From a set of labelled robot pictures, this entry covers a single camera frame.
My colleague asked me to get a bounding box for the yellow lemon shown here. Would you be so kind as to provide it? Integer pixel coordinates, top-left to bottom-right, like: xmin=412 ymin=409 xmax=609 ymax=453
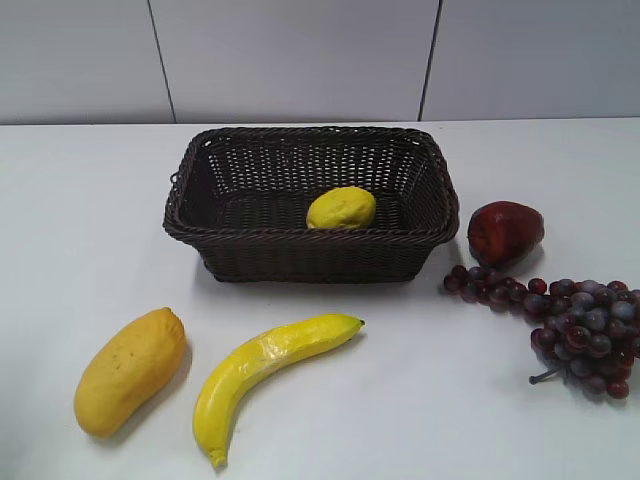
xmin=306 ymin=186 xmax=377 ymax=229

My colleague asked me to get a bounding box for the purple grape bunch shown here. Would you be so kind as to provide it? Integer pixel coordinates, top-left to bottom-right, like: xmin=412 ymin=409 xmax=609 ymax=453
xmin=442 ymin=265 xmax=639 ymax=401

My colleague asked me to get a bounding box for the dark red apple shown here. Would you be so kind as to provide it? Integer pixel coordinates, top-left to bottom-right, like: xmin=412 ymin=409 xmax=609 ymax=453
xmin=467 ymin=201 xmax=545 ymax=269

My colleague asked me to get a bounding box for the dark woven wicker basket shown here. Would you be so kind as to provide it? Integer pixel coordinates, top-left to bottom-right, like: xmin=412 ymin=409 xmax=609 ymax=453
xmin=163 ymin=126 xmax=460 ymax=284

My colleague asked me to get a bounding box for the yellow banana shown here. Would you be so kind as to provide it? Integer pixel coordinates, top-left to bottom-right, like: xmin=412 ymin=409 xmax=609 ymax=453
xmin=192 ymin=314 xmax=365 ymax=470

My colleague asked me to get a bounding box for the orange yellow mango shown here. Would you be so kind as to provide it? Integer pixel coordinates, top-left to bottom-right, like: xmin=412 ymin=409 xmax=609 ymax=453
xmin=74 ymin=307 xmax=187 ymax=438

